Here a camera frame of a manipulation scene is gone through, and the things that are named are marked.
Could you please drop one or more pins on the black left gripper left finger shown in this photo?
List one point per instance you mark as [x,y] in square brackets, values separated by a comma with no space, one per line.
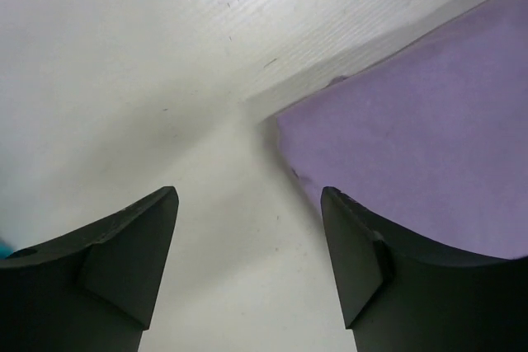
[94,288]

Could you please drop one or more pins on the teal t shirt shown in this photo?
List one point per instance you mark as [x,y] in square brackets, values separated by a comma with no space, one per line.
[5,249]

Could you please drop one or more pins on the lilac t shirt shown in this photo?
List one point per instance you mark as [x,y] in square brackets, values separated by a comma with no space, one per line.
[433,138]

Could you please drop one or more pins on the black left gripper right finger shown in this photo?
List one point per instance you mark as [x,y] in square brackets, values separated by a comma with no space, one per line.
[401,291]

